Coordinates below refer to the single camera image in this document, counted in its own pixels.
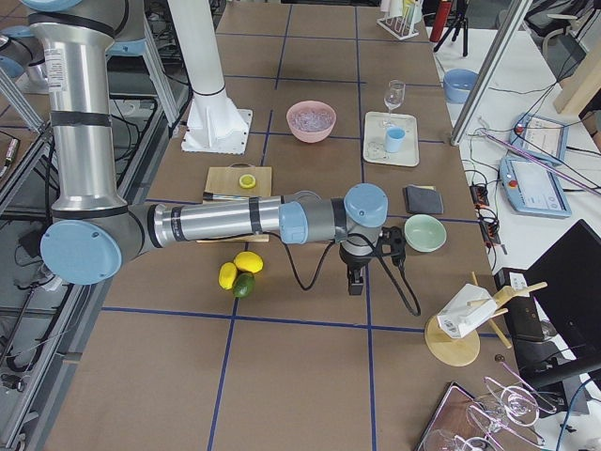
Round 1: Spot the blue bowl with fork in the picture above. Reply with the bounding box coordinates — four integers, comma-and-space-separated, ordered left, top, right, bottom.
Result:
442, 69, 479, 104

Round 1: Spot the yellow lemon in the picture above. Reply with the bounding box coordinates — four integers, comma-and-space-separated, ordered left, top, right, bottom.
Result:
233, 251, 264, 273
218, 262, 238, 290

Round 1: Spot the clear wine glass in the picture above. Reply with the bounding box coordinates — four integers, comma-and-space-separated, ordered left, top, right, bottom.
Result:
380, 80, 406, 129

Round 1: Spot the blue plastic cup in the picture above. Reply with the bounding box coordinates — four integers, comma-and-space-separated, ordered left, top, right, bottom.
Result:
384, 127, 406, 153

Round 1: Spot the near teach pendant tablet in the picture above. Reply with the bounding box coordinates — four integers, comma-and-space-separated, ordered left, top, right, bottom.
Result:
499, 156, 572, 218

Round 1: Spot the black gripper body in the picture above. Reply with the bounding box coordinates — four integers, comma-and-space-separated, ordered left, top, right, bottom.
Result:
339, 233, 378, 271

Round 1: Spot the far teach pendant tablet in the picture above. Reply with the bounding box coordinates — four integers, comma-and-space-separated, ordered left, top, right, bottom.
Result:
509, 114, 568, 165

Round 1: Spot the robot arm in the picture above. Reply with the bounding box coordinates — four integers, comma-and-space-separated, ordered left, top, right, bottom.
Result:
28, 1, 388, 285

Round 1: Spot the steel cylinder muddler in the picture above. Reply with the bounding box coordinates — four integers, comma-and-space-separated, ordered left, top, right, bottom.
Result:
202, 192, 250, 202

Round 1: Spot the cream bear tray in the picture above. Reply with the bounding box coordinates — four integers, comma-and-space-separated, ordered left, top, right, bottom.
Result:
362, 112, 419, 167

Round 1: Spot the green lime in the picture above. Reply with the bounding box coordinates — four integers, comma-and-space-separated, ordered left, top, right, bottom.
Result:
232, 272, 255, 299

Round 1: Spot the half lemon slice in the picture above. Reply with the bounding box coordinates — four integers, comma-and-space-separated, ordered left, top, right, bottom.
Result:
239, 174, 256, 190

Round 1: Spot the white wire cup rack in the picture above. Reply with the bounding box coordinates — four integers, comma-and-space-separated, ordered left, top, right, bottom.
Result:
377, 0, 423, 40

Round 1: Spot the teach pendant tablet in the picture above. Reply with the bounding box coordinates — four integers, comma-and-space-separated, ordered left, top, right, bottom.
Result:
509, 114, 568, 165
499, 156, 572, 218

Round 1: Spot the green ceramic bowl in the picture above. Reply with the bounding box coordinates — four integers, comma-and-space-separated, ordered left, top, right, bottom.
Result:
404, 214, 447, 253

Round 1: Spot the white carton box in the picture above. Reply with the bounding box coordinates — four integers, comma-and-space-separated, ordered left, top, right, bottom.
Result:
437, 284, 497, 339

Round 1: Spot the pink bowl of ice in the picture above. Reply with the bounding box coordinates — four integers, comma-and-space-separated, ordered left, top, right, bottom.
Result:
285, 101, 337, 144

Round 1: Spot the aluminium frame post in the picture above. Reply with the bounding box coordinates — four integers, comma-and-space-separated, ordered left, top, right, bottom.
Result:
450, 0, 532, 146

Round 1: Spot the wooden cup stand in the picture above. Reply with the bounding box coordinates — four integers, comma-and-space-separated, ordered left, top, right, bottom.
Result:
424, 272, 547, 366

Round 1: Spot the black monitor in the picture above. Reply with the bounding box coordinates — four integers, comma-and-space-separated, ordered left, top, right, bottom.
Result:
507, 220, 600, 388

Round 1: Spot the wooden cutting board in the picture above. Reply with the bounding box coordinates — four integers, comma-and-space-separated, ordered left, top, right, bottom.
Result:
195, 165, 274, 244

